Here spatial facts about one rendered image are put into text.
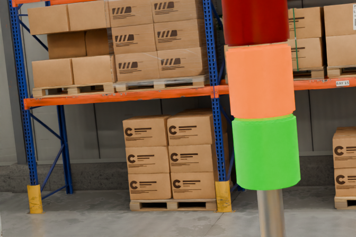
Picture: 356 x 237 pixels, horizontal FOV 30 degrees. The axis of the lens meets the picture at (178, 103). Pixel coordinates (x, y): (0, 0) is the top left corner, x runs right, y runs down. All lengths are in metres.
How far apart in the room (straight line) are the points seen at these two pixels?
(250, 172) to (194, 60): 7.85
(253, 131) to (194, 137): 8.04
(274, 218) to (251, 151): 0.06
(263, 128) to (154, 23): 8.01
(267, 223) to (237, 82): 0.11
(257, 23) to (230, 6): 0.02
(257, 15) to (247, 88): 0.05
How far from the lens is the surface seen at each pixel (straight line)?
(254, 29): 0.49
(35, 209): 9.53
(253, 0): 0.49
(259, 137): 0.50
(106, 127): 10.37
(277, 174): 0.51
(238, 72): 0.50
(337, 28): 8.10
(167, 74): 8.47
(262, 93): 0.50
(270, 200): 0.53
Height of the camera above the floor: 2.28
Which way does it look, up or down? 6 degrees down
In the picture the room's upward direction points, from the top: 5 degrees counter-clockwise
